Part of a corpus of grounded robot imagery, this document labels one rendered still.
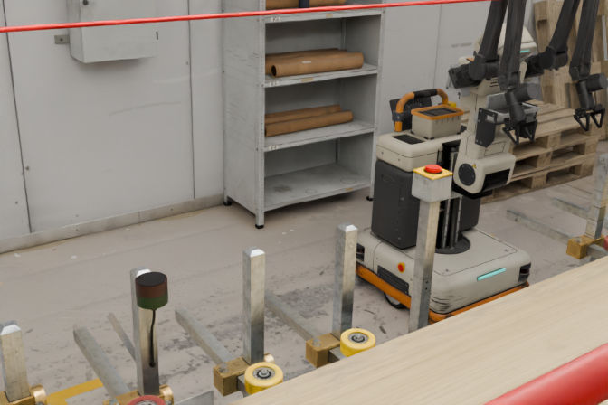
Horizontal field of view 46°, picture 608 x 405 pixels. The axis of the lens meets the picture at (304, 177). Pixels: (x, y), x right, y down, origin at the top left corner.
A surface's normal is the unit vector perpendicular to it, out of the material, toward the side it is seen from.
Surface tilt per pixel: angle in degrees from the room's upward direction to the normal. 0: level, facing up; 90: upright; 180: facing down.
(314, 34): 90
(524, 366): 0
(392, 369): 0
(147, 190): 90
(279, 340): 0
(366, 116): 90
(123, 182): 90
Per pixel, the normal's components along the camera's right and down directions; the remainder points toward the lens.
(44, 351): 0.03, -0.93
